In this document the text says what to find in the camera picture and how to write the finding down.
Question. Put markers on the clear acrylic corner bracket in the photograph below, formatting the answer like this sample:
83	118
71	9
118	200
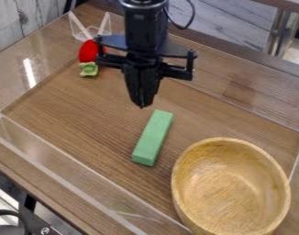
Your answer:
83	33

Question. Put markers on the black table leg bracket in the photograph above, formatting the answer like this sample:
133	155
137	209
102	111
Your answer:
38	226

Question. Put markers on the metal frame in background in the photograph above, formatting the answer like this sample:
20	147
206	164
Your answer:
282	33

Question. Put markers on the brown wooden bowl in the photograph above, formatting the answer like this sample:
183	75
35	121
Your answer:
230	188

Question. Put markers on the red felt strawberry toy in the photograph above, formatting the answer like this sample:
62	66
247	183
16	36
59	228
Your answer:
87	58

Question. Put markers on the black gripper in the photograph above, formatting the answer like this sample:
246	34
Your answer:
145	48

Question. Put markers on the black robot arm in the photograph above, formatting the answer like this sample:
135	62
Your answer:
147	4

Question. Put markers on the clear acrylic front wall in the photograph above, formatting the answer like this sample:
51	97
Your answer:
98	206

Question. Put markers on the green rectangular stick block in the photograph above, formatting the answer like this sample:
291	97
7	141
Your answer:
153	137

